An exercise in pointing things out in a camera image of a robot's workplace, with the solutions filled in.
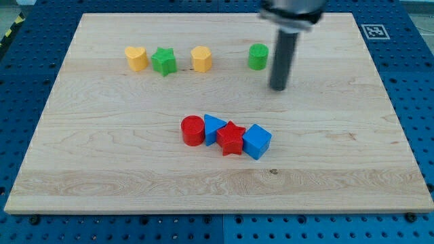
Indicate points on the blue cube block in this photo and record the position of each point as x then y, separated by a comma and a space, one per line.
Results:
256, 141

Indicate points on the yellow heart block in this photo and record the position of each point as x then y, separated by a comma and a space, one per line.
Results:
136, 58

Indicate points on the green cylinder block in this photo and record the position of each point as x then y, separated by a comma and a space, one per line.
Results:
258, 56

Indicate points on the green star block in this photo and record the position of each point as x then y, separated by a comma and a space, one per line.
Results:
164, 61

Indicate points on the yellow black hazard tape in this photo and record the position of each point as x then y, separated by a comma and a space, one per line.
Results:
13, 30

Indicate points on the red star block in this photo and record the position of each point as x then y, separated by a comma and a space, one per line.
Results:
230, 139

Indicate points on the red cylinder block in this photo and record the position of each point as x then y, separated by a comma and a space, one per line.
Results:
193, 130

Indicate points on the blue triangle block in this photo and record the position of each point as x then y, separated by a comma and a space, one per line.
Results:
212, 125

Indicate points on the light wooden board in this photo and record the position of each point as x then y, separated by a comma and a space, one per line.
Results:
109, 140

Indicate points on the yellow hexagon block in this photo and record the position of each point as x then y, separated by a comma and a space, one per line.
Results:
201, 58

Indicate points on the white fiducial marker tag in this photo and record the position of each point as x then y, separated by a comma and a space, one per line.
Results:
375, 32

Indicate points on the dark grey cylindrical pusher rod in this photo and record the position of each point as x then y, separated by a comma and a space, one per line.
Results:
285, 48

